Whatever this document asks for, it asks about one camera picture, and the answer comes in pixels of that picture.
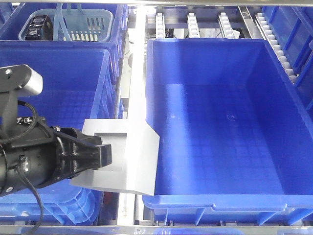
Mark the black camera cable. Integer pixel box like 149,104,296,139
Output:
0,100,45,235

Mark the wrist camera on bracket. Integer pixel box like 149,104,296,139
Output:
0,64,43,139

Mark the blue bin left front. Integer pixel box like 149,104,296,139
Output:
0,47,115,225

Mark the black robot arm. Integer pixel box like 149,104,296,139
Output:
0,117,112,196

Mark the blue bin right edge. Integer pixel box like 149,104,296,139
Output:
262,6,313,111

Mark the large empty blue bin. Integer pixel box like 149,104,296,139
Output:
143,38,313,225

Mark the gray square base block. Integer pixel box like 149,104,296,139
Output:
70,119,159,195

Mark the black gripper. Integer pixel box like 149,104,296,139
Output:
9,117,112,188

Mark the blue bin left rear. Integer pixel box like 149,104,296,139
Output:
0,2,128,85

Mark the light blue plastic basket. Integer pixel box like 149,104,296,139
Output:
19,3,113,42

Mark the black box in basket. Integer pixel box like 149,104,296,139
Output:
24,15,53,41

